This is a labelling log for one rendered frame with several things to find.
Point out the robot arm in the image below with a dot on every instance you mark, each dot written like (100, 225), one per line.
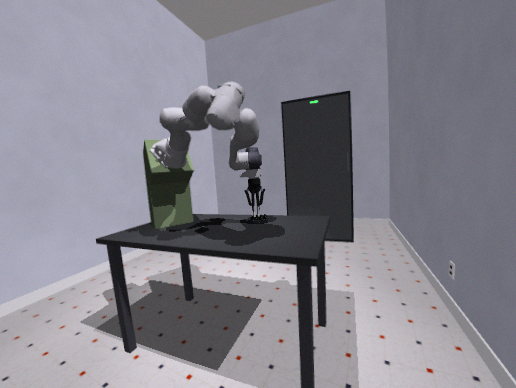
(222, 108)

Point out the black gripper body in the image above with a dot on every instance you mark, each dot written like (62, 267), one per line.
(254, 183)

